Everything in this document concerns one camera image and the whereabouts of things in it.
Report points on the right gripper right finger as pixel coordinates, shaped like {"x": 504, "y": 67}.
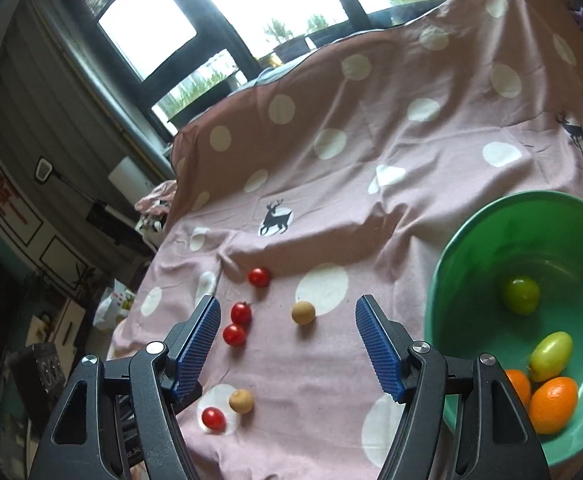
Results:
{"x": 493, "y": 436}

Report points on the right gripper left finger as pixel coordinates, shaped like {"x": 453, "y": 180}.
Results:
{"x": 112, "y": 409}

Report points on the small green tomato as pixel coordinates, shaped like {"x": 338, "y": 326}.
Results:
{"x": 550, "y": 357}

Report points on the brown longan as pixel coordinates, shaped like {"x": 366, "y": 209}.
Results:
{"x": 303, "y": 313}
{"x": 242, "y": 401}

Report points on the large green tomato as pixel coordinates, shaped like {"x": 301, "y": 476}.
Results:
{"x": 521, "y": 295}

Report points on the red cherry tomato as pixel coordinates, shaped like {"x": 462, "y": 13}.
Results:
{"x": 241, "y": 313}
{"x": 213, "y": 419}
{"x": 234, "y": 335}
{"x": 259, "y": 277}

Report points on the orange kumquat left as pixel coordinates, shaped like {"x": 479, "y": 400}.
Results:
{"x": 521, "y": 384}

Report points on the orange kumquat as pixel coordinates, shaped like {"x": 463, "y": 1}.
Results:
{"x": 521, "y": 384}
{"x": 552, "y": 406}

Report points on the orange kumquat right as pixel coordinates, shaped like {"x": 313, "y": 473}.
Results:
{"x": 552, "y": 406}

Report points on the white paper bag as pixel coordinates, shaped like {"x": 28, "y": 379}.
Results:
{"x": 114, "y": 307}

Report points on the green plastic bowl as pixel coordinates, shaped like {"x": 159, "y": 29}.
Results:
{"x": 538, "y": 234}

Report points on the pink crumpled cloth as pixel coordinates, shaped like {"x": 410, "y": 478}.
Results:
{"x": 158, "y": 202}

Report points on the white paper roll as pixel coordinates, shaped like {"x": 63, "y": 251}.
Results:
{"x": 130, "y": 181}

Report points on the pink polka dot deer cloth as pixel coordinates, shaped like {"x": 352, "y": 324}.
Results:
{"x": 345, "y": 176}

